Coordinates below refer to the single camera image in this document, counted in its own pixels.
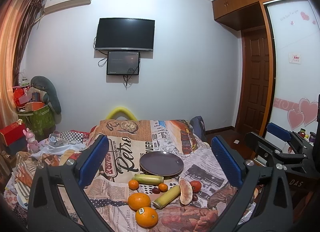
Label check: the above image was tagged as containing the pink rabbit toy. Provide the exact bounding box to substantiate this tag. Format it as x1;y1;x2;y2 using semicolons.
23;128;40;153

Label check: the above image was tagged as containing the brown wooden door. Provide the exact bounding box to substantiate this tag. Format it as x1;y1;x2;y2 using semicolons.
236;27;269;134

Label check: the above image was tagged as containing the large black wall television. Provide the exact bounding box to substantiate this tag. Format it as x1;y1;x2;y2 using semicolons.
94;18;155;51

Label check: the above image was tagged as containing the red tomato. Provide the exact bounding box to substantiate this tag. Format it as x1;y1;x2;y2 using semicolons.
190;181;202;193

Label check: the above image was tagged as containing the green storage box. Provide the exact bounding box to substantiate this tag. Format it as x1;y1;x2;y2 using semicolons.
18;105;55;137

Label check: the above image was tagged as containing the wooden wardrobe with white doors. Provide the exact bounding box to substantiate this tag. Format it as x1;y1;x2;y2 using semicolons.
212;0;319;153

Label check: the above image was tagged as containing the grey green plush toy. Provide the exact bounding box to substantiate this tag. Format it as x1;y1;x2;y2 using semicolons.
30;76;61;115

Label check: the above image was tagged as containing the small tangerine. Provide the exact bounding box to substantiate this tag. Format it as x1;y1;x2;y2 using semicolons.
128;179;139;190
158;183;168;192

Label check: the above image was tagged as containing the yellow foam tube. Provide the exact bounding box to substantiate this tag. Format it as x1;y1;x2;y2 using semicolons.
106;107;137;121

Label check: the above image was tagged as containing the small black wall monitor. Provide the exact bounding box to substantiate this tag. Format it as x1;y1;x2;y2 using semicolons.
106;51;140;75

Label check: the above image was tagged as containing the large plain orange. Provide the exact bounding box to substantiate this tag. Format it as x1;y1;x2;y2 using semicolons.
127;192;151;211

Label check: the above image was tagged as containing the green sugarcane piece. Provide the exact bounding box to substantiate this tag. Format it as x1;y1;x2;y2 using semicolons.
133;174;164;185

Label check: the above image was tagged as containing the retro newspaper print tablecloth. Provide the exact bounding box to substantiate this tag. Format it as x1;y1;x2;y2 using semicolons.
4;119;261;232

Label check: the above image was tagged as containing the checkered cloth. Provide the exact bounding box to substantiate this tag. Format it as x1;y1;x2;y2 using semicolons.
60;131;89;144

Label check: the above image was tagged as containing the large orange with Dole sticker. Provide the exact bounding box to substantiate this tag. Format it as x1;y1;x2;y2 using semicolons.
135;207;158;228

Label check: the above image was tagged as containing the lower yellow sugarcane piece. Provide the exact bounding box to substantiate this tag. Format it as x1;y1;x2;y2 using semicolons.
153;185;181;209

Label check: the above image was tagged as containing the dark purple plate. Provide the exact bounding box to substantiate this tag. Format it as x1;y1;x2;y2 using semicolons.
139;151;184;177

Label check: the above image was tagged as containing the orange brown curtain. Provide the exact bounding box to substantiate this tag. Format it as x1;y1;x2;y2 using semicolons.
1;0;43;128

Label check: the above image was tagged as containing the red gift box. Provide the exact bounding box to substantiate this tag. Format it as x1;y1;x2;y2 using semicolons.
0;123;26;146

